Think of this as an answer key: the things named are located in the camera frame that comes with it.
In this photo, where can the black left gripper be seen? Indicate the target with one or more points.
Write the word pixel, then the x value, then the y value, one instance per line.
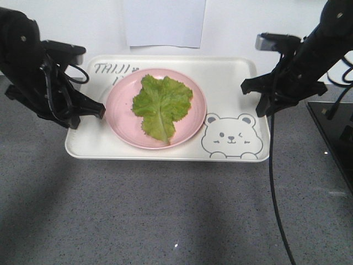
pixel 49 93

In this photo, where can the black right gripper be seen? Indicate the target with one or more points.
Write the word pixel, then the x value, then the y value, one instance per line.
pixel 295 77

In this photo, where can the pink round plate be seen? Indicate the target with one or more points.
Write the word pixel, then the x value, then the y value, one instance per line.
pixel 127 126

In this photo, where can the cream bear serving tray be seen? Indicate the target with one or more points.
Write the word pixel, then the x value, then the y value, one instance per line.
pixel 231 131

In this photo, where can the green lettuce leaf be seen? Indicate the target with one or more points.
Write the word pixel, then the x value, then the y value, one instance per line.
pixel 161 103

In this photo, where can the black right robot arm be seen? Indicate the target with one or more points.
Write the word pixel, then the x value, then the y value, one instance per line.
pixel 332 37

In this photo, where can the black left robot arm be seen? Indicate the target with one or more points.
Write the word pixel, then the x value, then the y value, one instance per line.
pixel 36 69

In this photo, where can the black glass cooktop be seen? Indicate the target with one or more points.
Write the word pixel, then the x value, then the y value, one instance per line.
pixel 337 134

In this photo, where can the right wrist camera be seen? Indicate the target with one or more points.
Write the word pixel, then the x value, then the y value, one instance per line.
pixel 276 42

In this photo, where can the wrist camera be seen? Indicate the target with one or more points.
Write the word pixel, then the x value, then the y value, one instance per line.
pixel 64 53
pixel 276 42

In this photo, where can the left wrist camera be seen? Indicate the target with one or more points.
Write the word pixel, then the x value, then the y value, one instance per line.
pixel 64 53

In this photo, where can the white paper sheet on wall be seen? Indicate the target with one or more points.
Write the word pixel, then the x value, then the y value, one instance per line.
pixel 164 23

